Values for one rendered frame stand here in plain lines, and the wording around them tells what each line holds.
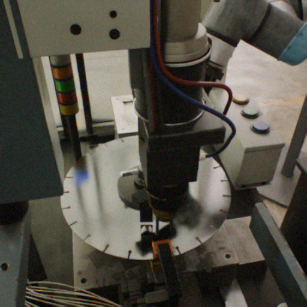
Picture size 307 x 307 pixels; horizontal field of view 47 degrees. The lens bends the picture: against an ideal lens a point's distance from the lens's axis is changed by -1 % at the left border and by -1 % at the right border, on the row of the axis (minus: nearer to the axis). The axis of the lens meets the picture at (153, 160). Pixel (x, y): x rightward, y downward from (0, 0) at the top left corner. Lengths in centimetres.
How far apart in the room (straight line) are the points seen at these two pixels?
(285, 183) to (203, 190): 147
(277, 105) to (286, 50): 217
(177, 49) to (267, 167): 70
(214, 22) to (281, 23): 11
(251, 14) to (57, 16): 45
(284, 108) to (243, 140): 191
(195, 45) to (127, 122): 64
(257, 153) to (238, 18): 40
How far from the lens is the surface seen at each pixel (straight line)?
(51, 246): 89
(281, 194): 208
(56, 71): 83
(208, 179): 72
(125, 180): 70
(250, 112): 101
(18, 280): 50
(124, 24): 25
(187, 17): 33
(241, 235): 81
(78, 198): 70
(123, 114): 98
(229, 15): 64
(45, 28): 25
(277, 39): 67
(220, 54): 64
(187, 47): 33
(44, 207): 98
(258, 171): 98
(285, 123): 266
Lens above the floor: 145
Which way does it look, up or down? 42 degrees down
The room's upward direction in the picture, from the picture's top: straight up
